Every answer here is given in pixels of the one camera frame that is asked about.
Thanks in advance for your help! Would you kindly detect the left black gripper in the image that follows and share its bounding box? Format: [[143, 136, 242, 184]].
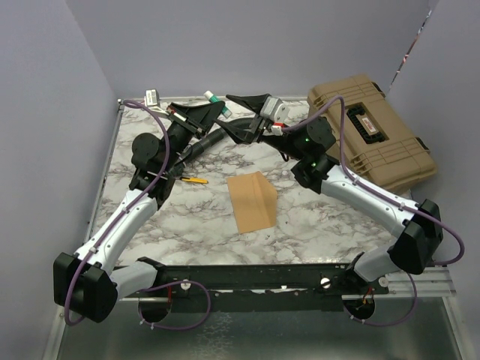
[[161, 100, 225, 173]]

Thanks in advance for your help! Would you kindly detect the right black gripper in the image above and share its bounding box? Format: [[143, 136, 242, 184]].
[[214, 94, 306, 161]]

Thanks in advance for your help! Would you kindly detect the green white glue stick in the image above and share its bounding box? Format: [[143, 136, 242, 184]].
[[203, 91, 232, 119]]

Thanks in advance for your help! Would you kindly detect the brown kraft envelope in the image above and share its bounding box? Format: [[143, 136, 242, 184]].
[[226, 171, 278, 234]]

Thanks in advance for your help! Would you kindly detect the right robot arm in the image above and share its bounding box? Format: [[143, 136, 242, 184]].
[[218, 94, 443, 293]]

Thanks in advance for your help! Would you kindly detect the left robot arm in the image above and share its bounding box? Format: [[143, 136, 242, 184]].
[[53, 100, 225, 326]]

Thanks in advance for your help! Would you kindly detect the yellow utility knife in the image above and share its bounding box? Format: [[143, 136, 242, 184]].
[[179, 176, 209, 185]]

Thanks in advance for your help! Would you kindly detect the tan plastic tool case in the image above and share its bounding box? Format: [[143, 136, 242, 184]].
[[307, 74, 437, 194]]

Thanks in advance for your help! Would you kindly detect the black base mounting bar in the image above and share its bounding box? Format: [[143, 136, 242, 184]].
[[141, 256, 387, 313]]

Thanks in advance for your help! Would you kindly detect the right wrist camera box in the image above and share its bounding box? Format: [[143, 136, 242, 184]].
[[259, 95, 290, 136]]

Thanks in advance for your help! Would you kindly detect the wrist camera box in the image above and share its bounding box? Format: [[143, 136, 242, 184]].
[[259, 95, 290, 136], [143, 88, 161, 113]]

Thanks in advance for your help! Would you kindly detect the black corrugated hose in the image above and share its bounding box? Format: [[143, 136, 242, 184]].
[[168, 119, 252, 177]]

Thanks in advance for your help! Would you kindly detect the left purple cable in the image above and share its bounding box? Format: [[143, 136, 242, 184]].
[[63, 99, 212, 331]]

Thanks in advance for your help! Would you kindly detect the purple cable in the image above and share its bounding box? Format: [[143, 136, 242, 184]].
[[63, 99, 212, 331], [280, 95, 466, 327]]

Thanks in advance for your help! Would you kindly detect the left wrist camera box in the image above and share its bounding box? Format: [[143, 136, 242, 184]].
[[143, 88, 161, 113]]

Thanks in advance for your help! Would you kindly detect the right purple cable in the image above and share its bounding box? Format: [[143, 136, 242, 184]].
[[280, 95, 466, 327]]

